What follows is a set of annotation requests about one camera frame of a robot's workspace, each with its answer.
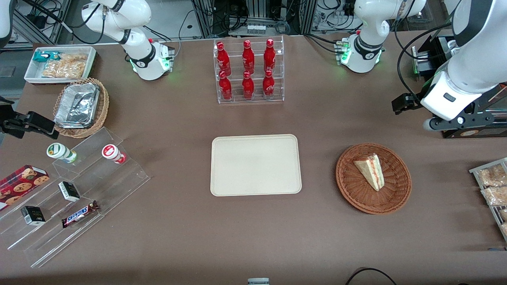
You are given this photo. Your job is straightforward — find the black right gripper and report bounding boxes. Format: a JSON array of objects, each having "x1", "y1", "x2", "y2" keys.
[{"x1": 0, "y1": 113, "x2": 26, "y2": 139}]

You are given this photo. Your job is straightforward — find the triangular sandwich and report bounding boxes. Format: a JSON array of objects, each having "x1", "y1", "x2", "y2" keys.
[{"x1": 353, "y1": 154, "x2": 385, "y2": 192}]

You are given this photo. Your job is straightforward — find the tray of wrapped snacks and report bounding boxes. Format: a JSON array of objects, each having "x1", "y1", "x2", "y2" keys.
[{"x1": 469, "y1": 157, "x2": 507, "y2": 243}]

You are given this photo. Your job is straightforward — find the light wicker basket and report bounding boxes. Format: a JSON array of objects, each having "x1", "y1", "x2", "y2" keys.
[{"x1": 52, "y1": 77, "x2": 110, "y2": 139}]

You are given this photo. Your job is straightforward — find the round brown wicker basket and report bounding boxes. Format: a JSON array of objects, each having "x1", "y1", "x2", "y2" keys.
[{"x1": 335, "y1": 143, "x2": 412, "y2": 215}]

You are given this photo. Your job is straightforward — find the beige plastic tray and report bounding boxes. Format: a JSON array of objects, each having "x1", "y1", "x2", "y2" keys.
[{"x1": 210, "y1": 134, "x2": 302, "y2": 197}]

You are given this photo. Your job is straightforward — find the white rectangular plastic bin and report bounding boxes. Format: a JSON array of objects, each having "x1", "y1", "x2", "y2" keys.
[{"x1": 24, "y1": 46, "x2": 98, "y2": 86}]

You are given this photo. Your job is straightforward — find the green lid yogurt cup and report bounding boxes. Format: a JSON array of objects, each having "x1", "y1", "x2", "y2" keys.
[{"x1": 46, "y1": 142, "x2": 78, "y2": 164}]

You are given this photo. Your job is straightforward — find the bagged pastry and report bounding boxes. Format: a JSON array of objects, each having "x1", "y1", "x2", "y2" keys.
[
  {"x1": 480, "y1": 186, "x2": 507, "y2": 207},
  {"x1": 476, "y1": 164, "x2": 507, "y2": 188}
]

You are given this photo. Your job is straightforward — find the red cookie box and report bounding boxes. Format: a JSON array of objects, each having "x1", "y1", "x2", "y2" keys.
[{"x1": 0, "y1": 164, "x2": 50, "y2": 213}]

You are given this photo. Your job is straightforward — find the stack of foil trays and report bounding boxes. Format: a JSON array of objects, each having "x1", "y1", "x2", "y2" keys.
[{"x1": 54, "y1": 82, "x2": 101, "y2": 129}]

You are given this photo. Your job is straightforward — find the black food warmer cabinet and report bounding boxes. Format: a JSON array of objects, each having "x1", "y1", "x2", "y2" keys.
[{"x1": 411, "y1": 35, "x2": 507, "y2": 139}]

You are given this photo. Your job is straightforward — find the teal snack packet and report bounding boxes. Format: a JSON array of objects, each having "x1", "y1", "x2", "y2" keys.
[{"x1": 32, "y1": 51, "x2": 61, "y2": 63}]

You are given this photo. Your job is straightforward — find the clear bag of crackers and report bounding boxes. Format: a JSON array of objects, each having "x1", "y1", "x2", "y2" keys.
[{"x1": 41, "y1": 53, "x2": 89, "y2": 79}]

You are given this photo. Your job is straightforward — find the small black white box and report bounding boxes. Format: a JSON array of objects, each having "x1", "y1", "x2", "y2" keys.
[
  {"x1": 58, "y1": 181, "x2": 81, "y2": 203},
  {"x1": 20, "y1": 205, "x2": 46, "y2": 226}
]

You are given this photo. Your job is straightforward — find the red lid yogurt cup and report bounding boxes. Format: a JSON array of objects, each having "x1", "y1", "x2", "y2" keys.
[{"x1": 101, "y1": 144, "x2": 128, "y2": 165}]

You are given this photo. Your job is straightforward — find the Snickers chocolate bar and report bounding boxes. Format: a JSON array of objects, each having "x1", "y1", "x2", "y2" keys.
[{"x1": 61, "y1": 200, "x2": 100, "y2": 229}]

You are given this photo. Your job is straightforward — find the clear acrylic stepped display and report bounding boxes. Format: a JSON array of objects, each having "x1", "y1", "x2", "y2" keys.
[{"x1": 0, "y1": 126, "x2": 151, "y2": 269}]

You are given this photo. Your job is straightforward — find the clear acrylic bottle rack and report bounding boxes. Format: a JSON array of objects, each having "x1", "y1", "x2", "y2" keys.
[{"x1": 213, "y1": 35, "x2": 285, "y2": 105}]

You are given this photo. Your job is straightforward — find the red cola bottle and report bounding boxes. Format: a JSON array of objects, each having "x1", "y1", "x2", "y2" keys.
[
  {"x1": 263, "y1": 38, "x2": 276, "y2": 73},
  {"x1": 262, "y1": 70, "x2": 276, "y2": 98},
  {"x1": 218, "y1": 70, "x2": 233, "y2": 101},
  {"x1": 242, "y1": 40, "x2": 255, "y2": 75},
  {"x1": 216, "y1": 42, "x2": 232, "y2": 76},
  {"x1": 242, "y1": 71, "x2": 255, "y2": 101}
]

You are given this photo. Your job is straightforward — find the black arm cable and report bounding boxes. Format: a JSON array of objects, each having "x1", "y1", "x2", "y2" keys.
[{"x1": 396, "y1": 22, "x2": 454, "y2": 101}]

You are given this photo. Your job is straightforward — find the black cable loop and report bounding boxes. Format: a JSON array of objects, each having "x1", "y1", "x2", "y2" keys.
[{"x1": 344, "y1": 268, "x2": 398, "y2": 285}]

